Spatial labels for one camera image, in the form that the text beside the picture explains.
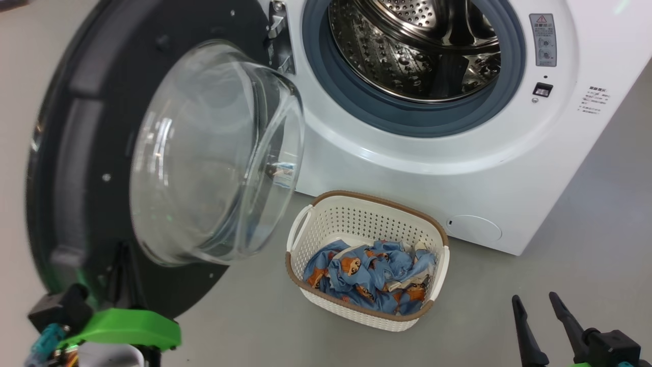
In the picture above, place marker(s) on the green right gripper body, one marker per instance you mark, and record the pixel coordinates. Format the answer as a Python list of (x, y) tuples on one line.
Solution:
[(581, 365)]

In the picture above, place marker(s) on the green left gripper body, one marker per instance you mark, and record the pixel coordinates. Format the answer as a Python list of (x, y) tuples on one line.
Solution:
[(132, 329)]

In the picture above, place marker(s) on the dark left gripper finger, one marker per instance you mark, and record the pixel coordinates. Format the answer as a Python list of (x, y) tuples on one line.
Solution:
[(125, 275)]

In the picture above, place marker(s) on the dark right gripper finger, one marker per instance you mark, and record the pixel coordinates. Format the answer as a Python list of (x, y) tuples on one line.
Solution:
[(530, 341), (570, 326)]

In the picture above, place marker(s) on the black round glass washer door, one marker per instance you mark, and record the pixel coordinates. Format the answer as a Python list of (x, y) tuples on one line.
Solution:
[(76, 168)]

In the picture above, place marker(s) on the blue patterned cloth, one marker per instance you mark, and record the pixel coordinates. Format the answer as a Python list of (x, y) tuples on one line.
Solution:
[(346, 270), (407, 290)]

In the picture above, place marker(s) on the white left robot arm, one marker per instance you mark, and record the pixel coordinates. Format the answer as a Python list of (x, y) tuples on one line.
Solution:
[(109, 357)]

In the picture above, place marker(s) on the white front-load washing machine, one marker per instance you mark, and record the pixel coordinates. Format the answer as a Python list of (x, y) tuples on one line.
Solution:
[(458, 173)]

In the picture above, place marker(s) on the black door latch slot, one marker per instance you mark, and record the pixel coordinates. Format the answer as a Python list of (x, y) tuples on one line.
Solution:
[(542, 89)]

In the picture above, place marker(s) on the metal door hinge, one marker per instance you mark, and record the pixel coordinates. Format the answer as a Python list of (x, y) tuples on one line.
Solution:
[(279, 35)]

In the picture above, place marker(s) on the stainless steel washing machine drum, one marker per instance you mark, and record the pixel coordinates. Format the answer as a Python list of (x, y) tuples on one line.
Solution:
[(387, 56)]

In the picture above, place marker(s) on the round white filter cover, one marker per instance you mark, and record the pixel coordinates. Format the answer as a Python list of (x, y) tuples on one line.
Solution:
[(473, 228)]

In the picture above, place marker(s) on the white basket with brown rim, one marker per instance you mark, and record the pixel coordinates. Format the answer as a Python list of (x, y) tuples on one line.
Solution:
[(356, 219)]

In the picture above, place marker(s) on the grey warning label sticker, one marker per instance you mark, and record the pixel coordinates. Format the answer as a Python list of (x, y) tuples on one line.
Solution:
[(543, 41)]

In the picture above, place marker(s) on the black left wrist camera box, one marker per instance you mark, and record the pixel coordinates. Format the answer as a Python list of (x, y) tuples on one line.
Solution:
[(61, 308)]

